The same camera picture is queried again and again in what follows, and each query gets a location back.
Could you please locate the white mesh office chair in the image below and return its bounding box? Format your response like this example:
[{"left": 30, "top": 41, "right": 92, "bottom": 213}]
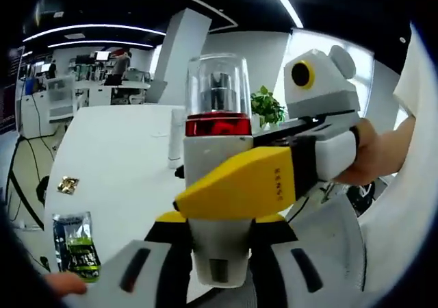
[{"left": 286, "top": 170, "right": 432, "bottom": 308}]

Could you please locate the hanging dark screen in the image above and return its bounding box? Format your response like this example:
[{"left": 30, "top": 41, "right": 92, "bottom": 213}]
[{"left": 7, "top": 46, "right": 25, "bottom": 81}]

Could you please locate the white slatted shelf unit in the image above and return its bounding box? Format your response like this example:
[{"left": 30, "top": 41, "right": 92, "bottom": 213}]
[{"left": 47, "top": 75, "right": 75, "bottom": 123}]

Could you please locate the white column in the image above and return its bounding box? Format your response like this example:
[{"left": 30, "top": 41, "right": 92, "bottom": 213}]
[{"left": 153, "top": 8, "right": 214, "bottom": 106}]

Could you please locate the red-collared white skincare bottle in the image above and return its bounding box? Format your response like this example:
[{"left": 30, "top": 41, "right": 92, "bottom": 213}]
[{"left": 183, "top": 53, "right": 255, "bottom": 287}]

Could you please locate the green black skincare sachet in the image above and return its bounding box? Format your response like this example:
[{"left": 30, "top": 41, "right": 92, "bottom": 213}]
[{"left": 51, "top": 211, "right": 104, "bottom": 285}]

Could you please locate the white-framed computer monitor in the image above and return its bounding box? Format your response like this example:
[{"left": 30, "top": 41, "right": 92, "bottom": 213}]
[{"left": 0, "top": 81, "right": 17, "bottom": 136}]

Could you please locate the black bag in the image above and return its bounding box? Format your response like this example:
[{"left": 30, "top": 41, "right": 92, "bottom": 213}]
[{"left": 35, "top": 175, "right": 49, "bottom": 207}]

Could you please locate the person's left hand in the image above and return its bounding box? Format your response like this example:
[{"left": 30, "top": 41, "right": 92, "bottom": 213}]
[{"left": 45, "top": 272, "right": 89, "bottom": 295}]

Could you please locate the green potted plant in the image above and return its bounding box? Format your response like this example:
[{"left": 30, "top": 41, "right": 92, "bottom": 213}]
[{"left": 250, "top": 85, "right": 286, "bottom": 130}]

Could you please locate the white low cabinet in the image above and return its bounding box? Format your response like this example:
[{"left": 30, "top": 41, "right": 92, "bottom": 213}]
[{"left": 15, "top": 92, "right": 52, "bottom": 140}]

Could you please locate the person's right hand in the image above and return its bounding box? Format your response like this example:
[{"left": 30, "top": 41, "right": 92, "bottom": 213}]
[{"left": 332, "top": 118, "right": 389, "bottom": 186}]

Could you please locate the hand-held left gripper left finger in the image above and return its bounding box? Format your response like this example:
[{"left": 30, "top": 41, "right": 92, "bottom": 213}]
[{"left": 68, "top": 210, "right": 193, "bottom": 308}]

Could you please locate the small gold skincare packet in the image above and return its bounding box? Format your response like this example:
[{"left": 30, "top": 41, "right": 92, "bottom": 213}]
[{"left": 55, "top": 175, "right": 81, "bottom": 196}]

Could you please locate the curved ceiling light strip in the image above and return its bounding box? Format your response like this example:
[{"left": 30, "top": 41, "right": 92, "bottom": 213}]
[{"left": 262, "top": 0, "right": 305, "bottom": 29}]

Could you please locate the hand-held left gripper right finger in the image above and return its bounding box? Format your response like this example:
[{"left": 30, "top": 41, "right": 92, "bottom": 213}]
[{"left": 247, "top": 214, "right": 347, "bottom": 308}]

